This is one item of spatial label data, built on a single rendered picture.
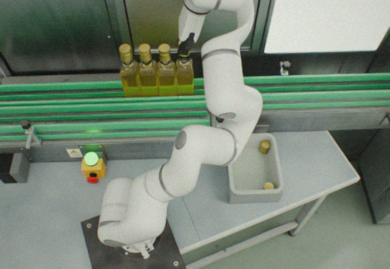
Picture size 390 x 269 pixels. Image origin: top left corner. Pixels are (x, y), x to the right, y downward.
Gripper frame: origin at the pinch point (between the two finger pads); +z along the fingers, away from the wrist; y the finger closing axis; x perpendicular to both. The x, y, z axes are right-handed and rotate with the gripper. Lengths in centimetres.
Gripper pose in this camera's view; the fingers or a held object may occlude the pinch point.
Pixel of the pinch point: (183, 44)
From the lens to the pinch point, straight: 115.6
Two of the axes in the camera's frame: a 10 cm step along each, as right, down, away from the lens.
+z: -2.6, 5.3, 8.1
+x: 9.7, 1.2, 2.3
